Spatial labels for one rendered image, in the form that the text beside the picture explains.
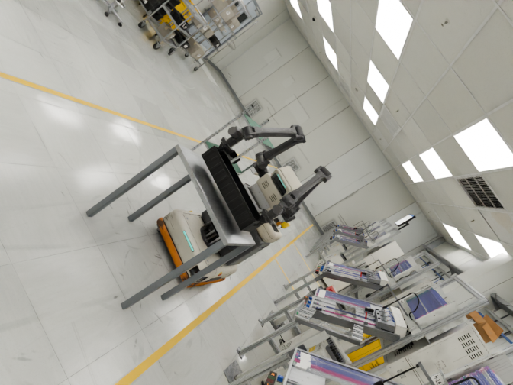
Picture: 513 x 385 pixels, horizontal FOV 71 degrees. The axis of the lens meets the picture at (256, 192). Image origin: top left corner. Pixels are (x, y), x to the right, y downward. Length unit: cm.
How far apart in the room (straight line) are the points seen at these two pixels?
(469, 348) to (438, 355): 22
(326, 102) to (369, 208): 364
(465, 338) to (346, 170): 904
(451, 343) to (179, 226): 225
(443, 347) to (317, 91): 1002
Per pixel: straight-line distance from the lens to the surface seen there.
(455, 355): 327
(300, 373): 219
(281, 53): 1284
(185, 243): 293
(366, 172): 1179
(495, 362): 238
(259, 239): 302
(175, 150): 227
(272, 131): 242
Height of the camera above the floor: 151
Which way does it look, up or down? 12 degrees down
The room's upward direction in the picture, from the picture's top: 57 degrees clockwise
